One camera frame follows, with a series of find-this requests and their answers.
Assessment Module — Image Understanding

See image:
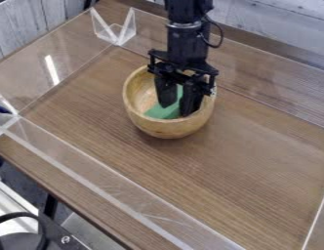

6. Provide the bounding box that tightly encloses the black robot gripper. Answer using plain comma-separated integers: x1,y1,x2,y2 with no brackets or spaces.
144,21,220,117

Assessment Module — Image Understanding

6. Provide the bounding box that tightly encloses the grey metal bracket with screw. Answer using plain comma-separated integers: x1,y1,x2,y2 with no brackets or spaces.
37,214,89,250

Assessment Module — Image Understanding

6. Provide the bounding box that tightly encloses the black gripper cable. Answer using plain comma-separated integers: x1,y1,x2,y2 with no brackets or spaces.
199,16,224,49

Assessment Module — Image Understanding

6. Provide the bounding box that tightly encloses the clear acrylic corner bracket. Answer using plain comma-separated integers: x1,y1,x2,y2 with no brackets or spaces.
88,8,135,47

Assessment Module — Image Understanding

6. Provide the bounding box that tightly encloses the clear acrylic tray wall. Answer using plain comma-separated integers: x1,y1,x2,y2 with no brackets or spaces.
0,1,324,250

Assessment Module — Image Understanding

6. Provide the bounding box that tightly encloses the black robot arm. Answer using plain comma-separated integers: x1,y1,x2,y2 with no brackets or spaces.
147,0,222,117

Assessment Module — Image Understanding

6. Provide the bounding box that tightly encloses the blue object at edge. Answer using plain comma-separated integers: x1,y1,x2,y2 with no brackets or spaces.
0,105,11,113

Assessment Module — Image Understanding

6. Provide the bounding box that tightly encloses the brown wooden bowl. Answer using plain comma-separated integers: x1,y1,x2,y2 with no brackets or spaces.
122,66,216,139

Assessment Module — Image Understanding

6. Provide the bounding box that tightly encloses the black cable loop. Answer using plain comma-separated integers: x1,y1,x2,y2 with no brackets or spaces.
0,212,49,250

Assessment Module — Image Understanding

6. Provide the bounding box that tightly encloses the black metal table leg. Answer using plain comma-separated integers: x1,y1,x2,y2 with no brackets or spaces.
43,194,57,219

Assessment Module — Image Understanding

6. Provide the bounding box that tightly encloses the green rectangular block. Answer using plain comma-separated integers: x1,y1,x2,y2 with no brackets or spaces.
144,85,183,119

